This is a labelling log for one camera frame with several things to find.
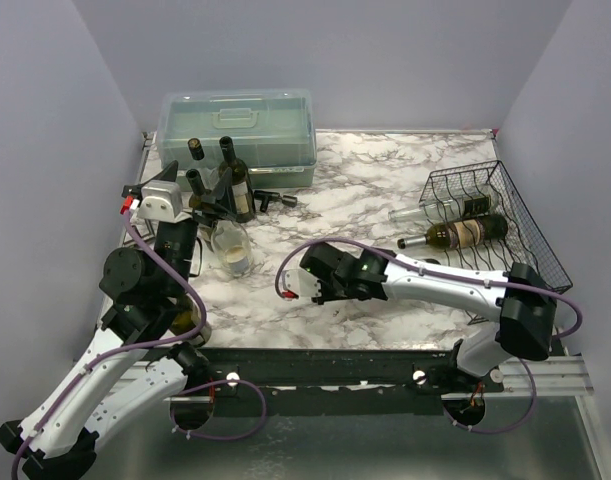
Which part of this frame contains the dark bottle back left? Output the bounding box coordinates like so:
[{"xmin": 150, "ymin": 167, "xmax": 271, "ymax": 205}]
[{"xmin": 185, "ymin": 169, "xmax": 216, "ymax": 217}]

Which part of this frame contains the dark bottle beige label back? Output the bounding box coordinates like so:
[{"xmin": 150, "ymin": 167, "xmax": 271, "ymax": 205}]
[{"xmin": 218, "ymin": 136, "xmax": 256, "ymax": 223}]

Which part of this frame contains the metal T-shaped bracket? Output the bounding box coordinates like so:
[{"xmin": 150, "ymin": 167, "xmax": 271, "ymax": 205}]
[{"xmin": 123, "ymin": 221, "xmax": 155, "ymax": 246}]

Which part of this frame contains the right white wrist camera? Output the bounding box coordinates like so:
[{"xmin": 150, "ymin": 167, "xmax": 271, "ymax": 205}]
[{"xmin": 279, "ymin": 268, "xmax": 322, "ymax": 299}]

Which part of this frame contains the black wire wine rack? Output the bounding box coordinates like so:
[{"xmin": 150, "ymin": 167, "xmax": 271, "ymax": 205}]
[{"xmin": 417, "ymin": 159, "xmax": 572, "ymax": 326}]

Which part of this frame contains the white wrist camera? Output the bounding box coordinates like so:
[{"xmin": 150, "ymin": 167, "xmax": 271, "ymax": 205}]
[
  {"xmin": 279, "ymin": 268, "xmax": 322, "ymax": 299},
  {"xmin": 120, "ymin": 180, "xmax": 190, "ymax": 224}
]

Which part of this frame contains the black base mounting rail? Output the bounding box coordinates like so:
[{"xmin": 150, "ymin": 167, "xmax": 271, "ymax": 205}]
[{"xmin": 201, "ymin": 348, "xmax": 503, "ymax": 418}]

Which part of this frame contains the dark wine bottle maroon label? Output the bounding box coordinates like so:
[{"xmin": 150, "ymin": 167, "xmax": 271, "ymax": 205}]
[{"xmin": 397, "ymin": 214, "xmax": 509, "ymax": 250}]

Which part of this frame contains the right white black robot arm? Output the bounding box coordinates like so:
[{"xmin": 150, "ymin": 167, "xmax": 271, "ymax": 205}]
[{"xmin": 299, "ymin": 243, "xmax": 557, "ymax": 392}]

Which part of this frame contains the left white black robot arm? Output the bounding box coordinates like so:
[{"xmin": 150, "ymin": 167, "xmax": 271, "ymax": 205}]
[{"xmin": 0, "ymin": 162, "xmax": 214, "ymax": 479}]

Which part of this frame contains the dark bottle front left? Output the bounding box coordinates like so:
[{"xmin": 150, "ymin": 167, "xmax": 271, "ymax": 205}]
[{"xmin": 169, "ymin": 295, "xmax": 212, "ymax": 347}]

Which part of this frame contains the clear bottle in rack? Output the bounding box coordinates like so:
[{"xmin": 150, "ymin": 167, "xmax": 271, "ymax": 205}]
[{"xmin": 388, "ymin": 195, "xmax": 496, "ymax": 222}]

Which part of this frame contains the black T-shaped corkscrew tool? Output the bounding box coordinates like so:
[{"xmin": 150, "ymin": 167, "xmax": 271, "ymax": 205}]
[{"xmin": 253, "ymin": 190, "xmax": 298, "ymax": 213}]

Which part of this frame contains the translucent green plastic storage box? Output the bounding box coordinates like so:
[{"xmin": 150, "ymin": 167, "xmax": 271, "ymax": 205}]
[{"xmin": 156, "ymin": 89, "xmax": 317, "ymax": 190}]

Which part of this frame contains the dark capped bottle rear left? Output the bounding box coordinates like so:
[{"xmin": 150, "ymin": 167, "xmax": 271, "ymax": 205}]
[{"xmin": 187, "ymin": 138, "xmax": 205, "ymax": 161}]

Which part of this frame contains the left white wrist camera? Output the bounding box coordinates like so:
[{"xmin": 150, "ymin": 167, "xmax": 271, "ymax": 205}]
[{"xmin": 120, "ymin": 180, "xmax": 190, "ymax": 224}]

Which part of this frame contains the clear glass bottle standing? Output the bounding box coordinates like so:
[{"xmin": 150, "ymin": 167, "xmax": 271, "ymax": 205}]
[{"xmin": 211, "ymin": 220, "xmax": 253, "ymax": 277}]

